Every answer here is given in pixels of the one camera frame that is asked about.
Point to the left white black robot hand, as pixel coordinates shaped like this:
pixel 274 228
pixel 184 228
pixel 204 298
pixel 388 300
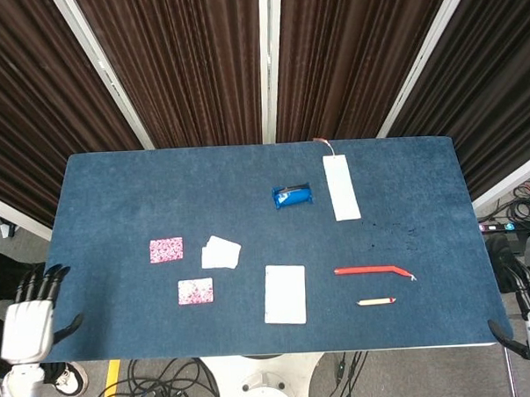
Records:
pixel 26 329

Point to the pink patterned card stack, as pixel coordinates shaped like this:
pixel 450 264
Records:
pixel 166 250
pixel 195 291

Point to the small white card stack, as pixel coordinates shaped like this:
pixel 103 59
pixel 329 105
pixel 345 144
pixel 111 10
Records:
pixel 221 253

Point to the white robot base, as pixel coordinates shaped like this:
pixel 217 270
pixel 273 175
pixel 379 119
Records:
pixel 264 383

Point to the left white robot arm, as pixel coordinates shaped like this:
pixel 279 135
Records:
pixel 18 389

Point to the grey metal table leg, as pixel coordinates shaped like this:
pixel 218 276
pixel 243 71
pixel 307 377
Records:
pixel 510 372

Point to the white black sneaker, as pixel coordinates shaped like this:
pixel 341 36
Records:
pixel 72 380

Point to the yellow floor tape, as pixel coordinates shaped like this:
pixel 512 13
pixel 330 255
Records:
pixel 110 385

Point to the small white box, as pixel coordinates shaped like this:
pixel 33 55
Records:
pixel 7 230

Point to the cream pencil with red cap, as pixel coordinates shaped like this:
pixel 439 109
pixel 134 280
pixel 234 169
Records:
pixel 375 302

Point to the red bent straw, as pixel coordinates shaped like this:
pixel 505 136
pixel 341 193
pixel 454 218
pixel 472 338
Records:
pixel 365 270

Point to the blue table cloth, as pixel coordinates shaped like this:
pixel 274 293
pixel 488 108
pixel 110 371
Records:
pixel 203 201

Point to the brown pleated curtain panel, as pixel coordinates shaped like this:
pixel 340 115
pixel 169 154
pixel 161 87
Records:
pixel 497 87
pixel 23 108
pixel 188 57
pixel 351 49

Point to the white bookmark with tassel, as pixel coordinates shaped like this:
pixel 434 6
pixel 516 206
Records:
pixel 341 188

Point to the white rectangular card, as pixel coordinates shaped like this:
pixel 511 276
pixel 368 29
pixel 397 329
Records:
pixel 285 294

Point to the blue snack packet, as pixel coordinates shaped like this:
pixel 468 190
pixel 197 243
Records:
pixel 293 197

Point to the white screen base rail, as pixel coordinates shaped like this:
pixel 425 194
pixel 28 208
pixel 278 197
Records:
pixel 10 216
pixel 510 181

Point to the white screen frame post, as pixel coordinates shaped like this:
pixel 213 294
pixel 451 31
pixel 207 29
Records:
pixel 430 55
pixel 270 62
pixel 106 78

